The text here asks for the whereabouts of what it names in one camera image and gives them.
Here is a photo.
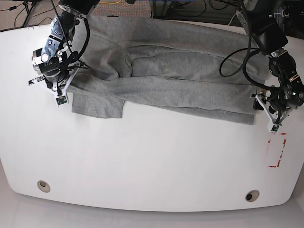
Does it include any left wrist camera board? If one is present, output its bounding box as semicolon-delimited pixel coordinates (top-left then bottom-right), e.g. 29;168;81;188
271;124;279;132

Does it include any left table cable grommet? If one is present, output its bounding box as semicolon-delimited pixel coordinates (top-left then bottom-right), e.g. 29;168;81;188
37;180;50;193

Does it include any table cable grommet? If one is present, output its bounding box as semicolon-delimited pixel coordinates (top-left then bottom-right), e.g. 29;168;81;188
245;190;260;202
37;180;50;193

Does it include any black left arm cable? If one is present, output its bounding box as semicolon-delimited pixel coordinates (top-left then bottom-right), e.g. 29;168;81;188
218;0;274;91

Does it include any right table cable grommet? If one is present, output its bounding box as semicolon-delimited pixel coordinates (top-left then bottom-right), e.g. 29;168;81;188
245;190;260;202

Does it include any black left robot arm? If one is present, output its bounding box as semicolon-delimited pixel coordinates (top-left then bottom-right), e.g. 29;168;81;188
237;0;304;133

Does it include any red tape rectangle marking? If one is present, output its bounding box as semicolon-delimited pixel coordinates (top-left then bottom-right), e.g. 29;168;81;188
266;133;288;168

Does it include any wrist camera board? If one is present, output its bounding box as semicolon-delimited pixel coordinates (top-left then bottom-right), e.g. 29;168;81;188
56;96;68;106
271;124;279;132

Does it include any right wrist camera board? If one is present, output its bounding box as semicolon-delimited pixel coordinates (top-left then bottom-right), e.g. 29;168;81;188
56;96;68;106

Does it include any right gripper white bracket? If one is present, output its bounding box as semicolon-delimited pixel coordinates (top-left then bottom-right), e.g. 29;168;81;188
28;68;78;106

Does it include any grey t-shirt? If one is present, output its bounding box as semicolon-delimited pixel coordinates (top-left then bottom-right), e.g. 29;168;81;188
68;16;256;125

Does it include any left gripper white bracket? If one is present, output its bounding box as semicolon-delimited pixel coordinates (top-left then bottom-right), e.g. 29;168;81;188
250;91;295;133

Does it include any black tripod stand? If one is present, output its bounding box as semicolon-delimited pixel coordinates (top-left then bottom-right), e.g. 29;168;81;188
14;0;42;28

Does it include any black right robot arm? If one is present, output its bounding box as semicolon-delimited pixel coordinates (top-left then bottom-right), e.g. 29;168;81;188
28;0;99;106

